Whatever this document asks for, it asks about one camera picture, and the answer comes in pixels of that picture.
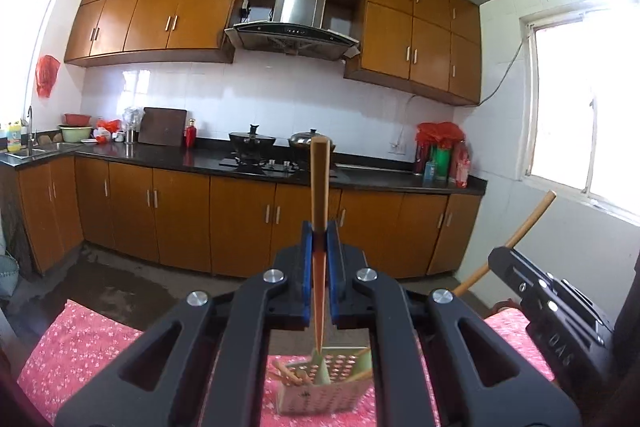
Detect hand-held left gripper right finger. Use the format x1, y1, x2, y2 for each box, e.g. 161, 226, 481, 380
325, 221, 583, 427

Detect grey wall cable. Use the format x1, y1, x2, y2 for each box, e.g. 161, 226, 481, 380
400, 32, 531, 148

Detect red bags with bottles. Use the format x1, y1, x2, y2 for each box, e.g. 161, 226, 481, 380
415, 122, 472, 188

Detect hanging red plastic bag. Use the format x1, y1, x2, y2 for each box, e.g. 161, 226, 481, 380
35, 55, 61, 98

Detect small window by sink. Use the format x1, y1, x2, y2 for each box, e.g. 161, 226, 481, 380
0, 0, 63, 122

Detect green plastic basin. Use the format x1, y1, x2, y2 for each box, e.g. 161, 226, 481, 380
58, 124, 96, 144

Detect steel range hood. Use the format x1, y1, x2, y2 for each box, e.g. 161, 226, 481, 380
224, 0, 361, 60

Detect black kitchen countertop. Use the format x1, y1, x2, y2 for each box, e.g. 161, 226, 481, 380
0, 138, 488, 196

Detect red floral tablecloth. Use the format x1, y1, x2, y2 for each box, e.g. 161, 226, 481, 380
17, 299, 557, 427

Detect red and white plastic bag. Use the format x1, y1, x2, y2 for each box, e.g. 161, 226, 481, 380
95, 119, 122, 142

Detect gas stove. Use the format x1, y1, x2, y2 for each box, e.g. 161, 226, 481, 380
219, 154, 338, 178

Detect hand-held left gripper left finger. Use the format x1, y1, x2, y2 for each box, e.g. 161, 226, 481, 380
54, 221, 315, 427

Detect grey-green perforated utensil holder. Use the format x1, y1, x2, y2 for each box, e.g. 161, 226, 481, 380
274, 346, 375, 417

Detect pale plastic bucket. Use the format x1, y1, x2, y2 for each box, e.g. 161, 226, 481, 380
0, 254, 20, 298

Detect dark wooden cutting board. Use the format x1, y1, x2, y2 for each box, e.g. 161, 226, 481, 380
137, 107, 188, 148

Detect large bright window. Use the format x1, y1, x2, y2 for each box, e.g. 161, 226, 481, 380
517, 4, 640, 225

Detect steel pot with lid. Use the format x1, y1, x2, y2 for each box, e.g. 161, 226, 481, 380
288, 129, 337, 154

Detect black wok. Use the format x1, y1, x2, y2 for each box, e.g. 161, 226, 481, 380
229, 124, 277, 158

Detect steel kitchen sink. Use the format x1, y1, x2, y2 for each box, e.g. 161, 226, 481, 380
5, 142, 76, 160

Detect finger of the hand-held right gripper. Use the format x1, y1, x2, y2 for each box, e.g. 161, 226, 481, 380
487, 247, 601, 333

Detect steel cups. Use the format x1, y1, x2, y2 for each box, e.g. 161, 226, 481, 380
122, 107, 143, 144

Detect brown lower kitchen cabinets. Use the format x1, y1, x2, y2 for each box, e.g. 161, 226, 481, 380
17, 154, 483, 280

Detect long wooden stick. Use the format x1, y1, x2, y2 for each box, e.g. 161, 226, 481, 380
452, 191, 557, 297

